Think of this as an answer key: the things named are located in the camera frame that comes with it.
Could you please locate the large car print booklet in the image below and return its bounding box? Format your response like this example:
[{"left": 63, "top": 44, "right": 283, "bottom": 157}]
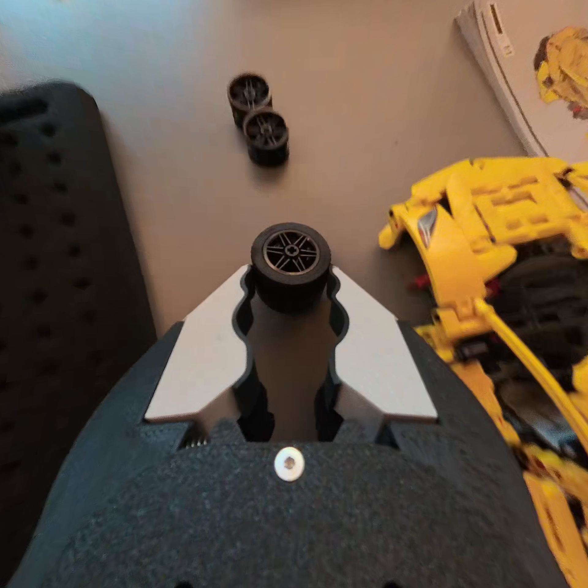
[{"left": 455, "top": 0, "right": 588, "bottom": 159}]

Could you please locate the black toy car tyre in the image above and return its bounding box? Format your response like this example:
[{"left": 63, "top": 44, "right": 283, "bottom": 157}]
[{"left": 250, "top": 223, "right": 332, "bottom": 315}]

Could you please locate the yellow toy brick car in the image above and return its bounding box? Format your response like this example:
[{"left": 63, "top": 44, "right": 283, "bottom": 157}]
[{"left": 378, "top": 156, "right": 588, "bottom": 588}]

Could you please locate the black ridged toy part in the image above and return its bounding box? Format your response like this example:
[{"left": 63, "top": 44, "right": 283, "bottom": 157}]
[{"left": 263, "top": 230, "right": 321, "bottom": 275}]

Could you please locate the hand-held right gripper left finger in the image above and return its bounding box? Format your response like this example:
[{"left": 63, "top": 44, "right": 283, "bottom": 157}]
[{"left": 144, "top": 266, "right": 275, "bottom": 443}]

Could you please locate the black spoked wheel rim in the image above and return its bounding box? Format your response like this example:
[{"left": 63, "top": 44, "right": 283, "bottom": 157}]
[
  {"left": 242, "top": 109, "right": 290, "bottom": 166},
  {"left": 226, "top": 73, "right": 273, "bottom": 129}
]

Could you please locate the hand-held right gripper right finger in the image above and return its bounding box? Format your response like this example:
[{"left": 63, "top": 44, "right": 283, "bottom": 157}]
[{"left": 315, "top": 266, "right": 439, "bottom": 443}]

